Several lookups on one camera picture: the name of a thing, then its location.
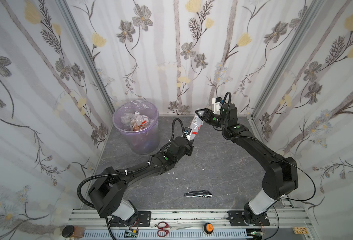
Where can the brown tea bottle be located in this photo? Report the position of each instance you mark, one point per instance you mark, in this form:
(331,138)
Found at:
(135,128)

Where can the black round lid jar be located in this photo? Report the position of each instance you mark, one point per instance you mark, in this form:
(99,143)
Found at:
(70,231)

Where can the white red label bottle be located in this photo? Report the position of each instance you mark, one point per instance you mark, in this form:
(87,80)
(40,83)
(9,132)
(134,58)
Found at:
(195,126)

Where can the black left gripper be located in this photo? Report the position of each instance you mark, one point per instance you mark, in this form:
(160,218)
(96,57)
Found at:
(187,147)

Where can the orange black knob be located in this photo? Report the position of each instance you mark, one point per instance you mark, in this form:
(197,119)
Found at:
(208,228)

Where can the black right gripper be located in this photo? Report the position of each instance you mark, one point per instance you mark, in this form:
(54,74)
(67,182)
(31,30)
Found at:
(208,115)

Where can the small green circuit board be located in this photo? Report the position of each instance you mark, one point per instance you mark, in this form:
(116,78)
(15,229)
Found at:
(130,234)

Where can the crushed clear bottle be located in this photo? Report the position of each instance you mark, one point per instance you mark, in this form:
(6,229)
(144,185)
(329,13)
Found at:
(142,121)

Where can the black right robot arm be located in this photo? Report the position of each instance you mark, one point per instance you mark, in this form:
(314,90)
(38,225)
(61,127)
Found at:
(281,174)

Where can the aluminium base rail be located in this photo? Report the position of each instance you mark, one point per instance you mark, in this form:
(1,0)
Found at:
(228,224)

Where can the black utility knife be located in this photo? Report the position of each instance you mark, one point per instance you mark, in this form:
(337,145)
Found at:
(198,194)

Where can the purple lined trash bin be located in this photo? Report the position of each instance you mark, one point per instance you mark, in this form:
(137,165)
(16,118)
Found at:
(145,141)

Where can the clear water bottle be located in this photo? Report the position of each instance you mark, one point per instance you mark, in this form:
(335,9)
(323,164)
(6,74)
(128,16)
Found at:
(128,118)

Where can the yellow label tag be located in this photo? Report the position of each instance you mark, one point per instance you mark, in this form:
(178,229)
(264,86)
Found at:
(300,230)

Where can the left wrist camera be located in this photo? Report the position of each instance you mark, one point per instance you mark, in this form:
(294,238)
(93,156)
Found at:
(187,132)

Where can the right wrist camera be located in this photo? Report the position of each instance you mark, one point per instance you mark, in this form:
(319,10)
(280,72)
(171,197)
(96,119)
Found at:
(217,104)

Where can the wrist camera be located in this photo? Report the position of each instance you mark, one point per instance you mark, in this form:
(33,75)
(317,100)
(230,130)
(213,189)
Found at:
(217,104)
(187,132)

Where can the red handled scissors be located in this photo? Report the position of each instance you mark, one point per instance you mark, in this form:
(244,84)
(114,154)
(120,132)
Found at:
(163,229)

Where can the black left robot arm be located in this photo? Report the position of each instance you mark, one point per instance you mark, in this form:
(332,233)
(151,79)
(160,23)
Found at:
(104,192)

